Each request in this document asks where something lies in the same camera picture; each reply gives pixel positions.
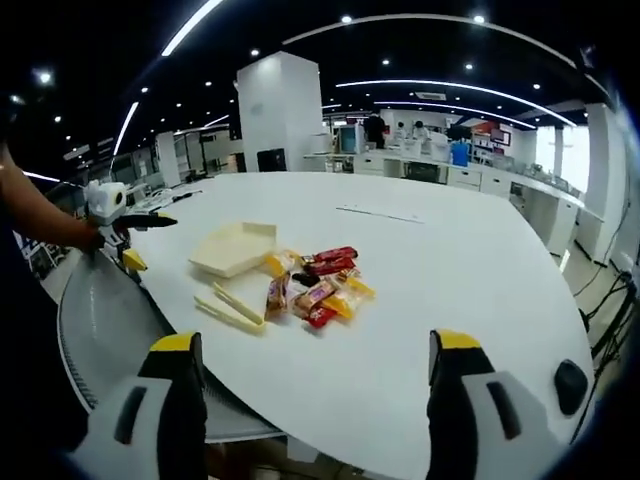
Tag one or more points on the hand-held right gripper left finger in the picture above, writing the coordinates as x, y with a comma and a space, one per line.
150, 425

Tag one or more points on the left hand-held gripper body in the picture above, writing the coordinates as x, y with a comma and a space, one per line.
107, 202

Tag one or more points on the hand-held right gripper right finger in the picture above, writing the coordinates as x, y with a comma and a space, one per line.
475, 430

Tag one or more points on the cream square container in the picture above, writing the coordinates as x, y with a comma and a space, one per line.
227, 252

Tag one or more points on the cream food tongs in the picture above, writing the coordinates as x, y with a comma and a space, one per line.
235, 311

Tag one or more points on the pile of packaged food snacks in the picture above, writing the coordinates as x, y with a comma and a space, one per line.
320, 295

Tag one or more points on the grey curved ribbed panel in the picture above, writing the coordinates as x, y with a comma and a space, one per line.
110, 320

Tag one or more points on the ceiling light strip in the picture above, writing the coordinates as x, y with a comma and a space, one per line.
450, 90
192, 25
125, 127

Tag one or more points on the black computer mouse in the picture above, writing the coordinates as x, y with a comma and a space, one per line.
571, 387

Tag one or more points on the black box at pillar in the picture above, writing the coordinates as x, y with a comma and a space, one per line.
271, 161

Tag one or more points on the person's dark clothing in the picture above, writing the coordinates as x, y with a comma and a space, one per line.
30, 360

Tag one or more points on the white square pillar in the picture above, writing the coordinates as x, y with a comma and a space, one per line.
280, 110

